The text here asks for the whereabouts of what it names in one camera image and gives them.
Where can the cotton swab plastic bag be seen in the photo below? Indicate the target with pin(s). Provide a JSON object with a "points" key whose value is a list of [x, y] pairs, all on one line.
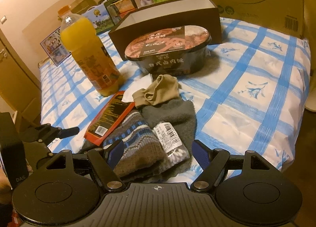
{"points": [[175, 150]]}

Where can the orange juice bottle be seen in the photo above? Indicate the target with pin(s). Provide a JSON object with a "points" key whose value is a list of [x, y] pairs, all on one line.
{"points": [[79, 37]]}

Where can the wooden headboard panel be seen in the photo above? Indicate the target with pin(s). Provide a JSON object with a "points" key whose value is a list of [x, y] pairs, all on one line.
{"points": [[47, 22]]}

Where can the blue checkered bed sheet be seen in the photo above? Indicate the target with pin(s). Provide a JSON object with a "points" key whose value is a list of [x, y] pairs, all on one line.
{"points": [[249, 94]]}

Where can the dark grey fuzzy cloth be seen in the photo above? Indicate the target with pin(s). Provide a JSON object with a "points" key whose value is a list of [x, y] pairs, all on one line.
{"points": [[182, 116]]}

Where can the wall light switch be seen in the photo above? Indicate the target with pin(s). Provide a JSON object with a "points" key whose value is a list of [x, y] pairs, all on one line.
{"points": [[3, 19]]}

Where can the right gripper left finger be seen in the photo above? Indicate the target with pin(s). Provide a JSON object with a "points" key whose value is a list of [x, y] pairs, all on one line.
{"points": [[103, 162]]}

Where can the wooden door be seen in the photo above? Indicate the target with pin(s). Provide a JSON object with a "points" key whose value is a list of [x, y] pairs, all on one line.
{"points": [[19, 87]]}

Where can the striped knitted grey sock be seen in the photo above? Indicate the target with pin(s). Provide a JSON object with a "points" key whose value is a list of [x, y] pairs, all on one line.
{"points": [[143, 152]]}

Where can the white tissue paper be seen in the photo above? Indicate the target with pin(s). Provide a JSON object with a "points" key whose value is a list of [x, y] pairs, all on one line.
{"points": [[142, 83]]}

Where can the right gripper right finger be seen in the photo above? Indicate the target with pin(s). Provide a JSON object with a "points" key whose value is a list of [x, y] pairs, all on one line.
{"points": [[213, 163]]}

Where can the blue milk carton box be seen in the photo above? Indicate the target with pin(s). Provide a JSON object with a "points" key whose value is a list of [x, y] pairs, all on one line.
{"points": [[100, 18]]}

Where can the black instant noodle bowl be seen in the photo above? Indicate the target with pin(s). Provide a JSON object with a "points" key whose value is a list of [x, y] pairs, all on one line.
{"points": [[176, 51]]}

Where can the orange red noodle boxes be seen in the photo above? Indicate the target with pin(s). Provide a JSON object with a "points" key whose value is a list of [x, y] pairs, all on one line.
{"points": [[120, 9]]}

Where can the dark brown open box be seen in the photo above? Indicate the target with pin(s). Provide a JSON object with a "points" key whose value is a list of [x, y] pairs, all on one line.
{"points": [[169, 14]]}

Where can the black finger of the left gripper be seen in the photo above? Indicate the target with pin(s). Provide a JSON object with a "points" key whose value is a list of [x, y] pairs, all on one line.
{"points": [[64, 133]]}

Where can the beige sock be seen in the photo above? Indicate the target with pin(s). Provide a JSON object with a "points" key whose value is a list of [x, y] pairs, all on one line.
{"points": [[163, 89]]}

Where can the red black packet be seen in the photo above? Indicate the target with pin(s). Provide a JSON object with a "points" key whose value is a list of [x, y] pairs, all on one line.
{"points": [[108, 119]]}

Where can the blue cartoon flat box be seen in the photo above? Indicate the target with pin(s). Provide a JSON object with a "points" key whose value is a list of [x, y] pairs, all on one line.
{"points": [[54, 47]]}

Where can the small brown cardboard box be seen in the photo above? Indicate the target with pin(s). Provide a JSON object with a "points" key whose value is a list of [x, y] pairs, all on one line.
{"points": [[81, 6]]}

